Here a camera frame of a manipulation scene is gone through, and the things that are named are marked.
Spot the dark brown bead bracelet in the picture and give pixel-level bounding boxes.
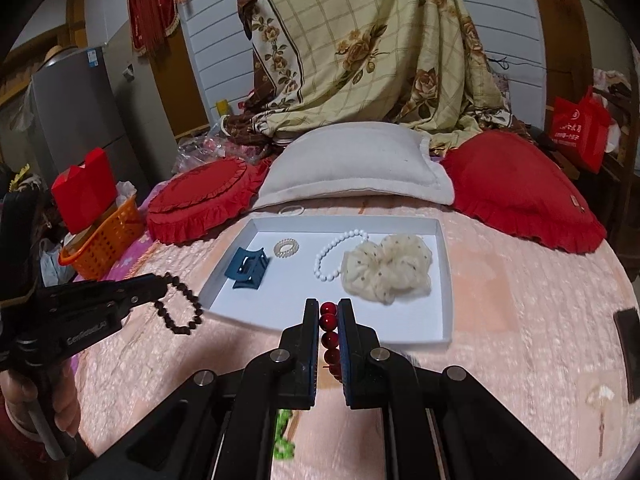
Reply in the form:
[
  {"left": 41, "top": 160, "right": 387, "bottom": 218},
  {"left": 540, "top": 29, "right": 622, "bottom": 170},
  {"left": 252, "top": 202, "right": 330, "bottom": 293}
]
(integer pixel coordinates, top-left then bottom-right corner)
[{"left": 153, "top": 271, "right": 205, "bottom": 336}]

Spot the red bead bracelet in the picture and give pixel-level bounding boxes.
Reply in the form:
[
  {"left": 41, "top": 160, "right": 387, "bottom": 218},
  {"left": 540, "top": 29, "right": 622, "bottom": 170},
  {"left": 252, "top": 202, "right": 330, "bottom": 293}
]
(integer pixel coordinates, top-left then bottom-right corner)
[{"left": 319, "top": 300, "right": 345, "bottom": 384}]

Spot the blue hair claw clip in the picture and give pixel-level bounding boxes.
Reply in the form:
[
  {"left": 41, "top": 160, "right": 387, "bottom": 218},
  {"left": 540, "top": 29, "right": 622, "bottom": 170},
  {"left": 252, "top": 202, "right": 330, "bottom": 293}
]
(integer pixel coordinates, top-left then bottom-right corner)
[{"left": 224, "top": 247, "right": 269, "bottom": 290}]

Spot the cream polka dot scrunchie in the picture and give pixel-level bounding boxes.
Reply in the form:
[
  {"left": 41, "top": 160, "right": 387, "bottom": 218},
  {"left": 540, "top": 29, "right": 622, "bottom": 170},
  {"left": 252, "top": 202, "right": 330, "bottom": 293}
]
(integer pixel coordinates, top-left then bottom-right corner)
[{"left": 340, "top": 234, "right": 433, "bottom": 306}]

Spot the white bead bracelet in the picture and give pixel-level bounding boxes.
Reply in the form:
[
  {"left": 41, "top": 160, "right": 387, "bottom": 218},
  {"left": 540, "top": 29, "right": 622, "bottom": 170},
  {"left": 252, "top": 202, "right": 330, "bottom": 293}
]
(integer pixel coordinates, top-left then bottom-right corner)
[{"left": 312, "top": 228, "right": 370, "bottom": 283}]

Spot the gold beaded hair tie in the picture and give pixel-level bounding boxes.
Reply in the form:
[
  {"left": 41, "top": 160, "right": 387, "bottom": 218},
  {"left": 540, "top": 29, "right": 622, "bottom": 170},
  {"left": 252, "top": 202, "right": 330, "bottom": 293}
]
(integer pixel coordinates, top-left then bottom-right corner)
[{"left": 272, "top": 237, "right": 302, "bottom": 260}]

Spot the person's left hand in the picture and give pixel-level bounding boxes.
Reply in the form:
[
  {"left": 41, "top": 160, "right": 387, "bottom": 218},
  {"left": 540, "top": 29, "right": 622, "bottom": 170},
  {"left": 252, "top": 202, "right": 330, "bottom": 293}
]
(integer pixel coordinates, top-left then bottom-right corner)
[{"left": 1, "top": 360, "right": 81, "bottom": 438}]

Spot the green bead ornament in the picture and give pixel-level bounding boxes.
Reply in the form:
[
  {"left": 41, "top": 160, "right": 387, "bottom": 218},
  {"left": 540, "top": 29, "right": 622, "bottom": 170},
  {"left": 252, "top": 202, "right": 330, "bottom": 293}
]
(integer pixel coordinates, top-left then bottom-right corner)
[{"left": 272, "top": 410, "right": 295, "bottom": 460}]

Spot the orange plastic basket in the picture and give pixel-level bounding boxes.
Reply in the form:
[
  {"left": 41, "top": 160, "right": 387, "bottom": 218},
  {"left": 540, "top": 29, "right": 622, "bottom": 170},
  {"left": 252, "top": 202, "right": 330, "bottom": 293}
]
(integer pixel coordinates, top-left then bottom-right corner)
[{"left": 58, "top": 196, "right": 145, "bottom": 281}]

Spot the pink textured bedspread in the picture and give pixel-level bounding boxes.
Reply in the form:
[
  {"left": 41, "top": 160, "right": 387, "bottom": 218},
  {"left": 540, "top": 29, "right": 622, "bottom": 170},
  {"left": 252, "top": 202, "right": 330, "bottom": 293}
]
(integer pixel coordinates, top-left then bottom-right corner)
[{"left": 76, "top": 196, "right": 639, "bottom": 479}]

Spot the white shallow cardboard box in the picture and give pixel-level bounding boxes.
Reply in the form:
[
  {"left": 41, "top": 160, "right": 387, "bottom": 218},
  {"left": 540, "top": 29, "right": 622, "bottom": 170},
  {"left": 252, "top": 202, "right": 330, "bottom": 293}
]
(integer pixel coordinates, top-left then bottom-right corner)
[{"left": 198, "top": 214, "right": 456, "bottom": 349}]

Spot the shell hair stick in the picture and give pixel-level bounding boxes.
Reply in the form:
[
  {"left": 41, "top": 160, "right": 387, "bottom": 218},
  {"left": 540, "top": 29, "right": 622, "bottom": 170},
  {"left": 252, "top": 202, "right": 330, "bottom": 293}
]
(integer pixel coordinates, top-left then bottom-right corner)
[{"left": 586, "top": 384, "right": 615, "bottom": 458}]

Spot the dark phone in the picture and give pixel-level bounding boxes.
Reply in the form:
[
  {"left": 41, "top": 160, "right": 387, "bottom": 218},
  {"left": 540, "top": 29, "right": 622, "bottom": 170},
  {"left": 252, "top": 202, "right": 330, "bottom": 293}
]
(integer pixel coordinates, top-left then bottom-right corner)
[{"left": 613, "top": 308, "right": 640, "bottom": 404}]

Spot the red round ruffled cushion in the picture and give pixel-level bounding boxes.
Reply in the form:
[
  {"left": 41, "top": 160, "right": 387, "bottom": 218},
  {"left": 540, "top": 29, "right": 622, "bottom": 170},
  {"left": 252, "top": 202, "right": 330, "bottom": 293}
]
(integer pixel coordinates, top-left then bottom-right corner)
[{"left": 146, "top": 157, "right": 273, "bottom": 245}]

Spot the grey refrigerator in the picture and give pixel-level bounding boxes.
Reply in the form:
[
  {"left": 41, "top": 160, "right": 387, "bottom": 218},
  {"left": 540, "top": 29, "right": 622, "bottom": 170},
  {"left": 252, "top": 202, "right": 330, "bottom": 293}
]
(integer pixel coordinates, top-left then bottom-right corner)
[{"left": 28, "top": 47, "right": 150, "bottom": 195}]

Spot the red heart pillow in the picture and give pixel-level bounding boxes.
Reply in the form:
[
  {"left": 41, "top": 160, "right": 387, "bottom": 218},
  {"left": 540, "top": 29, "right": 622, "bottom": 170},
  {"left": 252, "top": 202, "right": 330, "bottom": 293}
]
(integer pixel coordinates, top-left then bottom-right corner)
[{"left": 442, "top": 130, "right": 606, "bottom": 255}]

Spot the white pillow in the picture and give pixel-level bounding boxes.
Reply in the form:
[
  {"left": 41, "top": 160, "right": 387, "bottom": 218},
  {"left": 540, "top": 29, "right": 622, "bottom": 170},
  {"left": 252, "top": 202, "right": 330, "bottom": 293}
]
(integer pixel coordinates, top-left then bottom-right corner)
[{"left": 254, "top": 122, "right": 454, "bottom": 209}]

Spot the red shopping bag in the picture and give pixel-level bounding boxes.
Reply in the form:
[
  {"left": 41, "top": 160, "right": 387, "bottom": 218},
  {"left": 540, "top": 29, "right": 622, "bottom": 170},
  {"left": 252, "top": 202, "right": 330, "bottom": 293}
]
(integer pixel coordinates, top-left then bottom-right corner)
[{"left": 548, "top": 86, "right": 612, "bottom": 174}]

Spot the floral beige quilt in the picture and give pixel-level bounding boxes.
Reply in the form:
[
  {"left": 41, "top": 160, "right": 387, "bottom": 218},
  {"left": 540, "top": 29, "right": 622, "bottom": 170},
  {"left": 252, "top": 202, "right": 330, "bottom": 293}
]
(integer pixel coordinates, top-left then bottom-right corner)
[{"left": 221, "top": 0, "right": 512, "bottom": 154}]

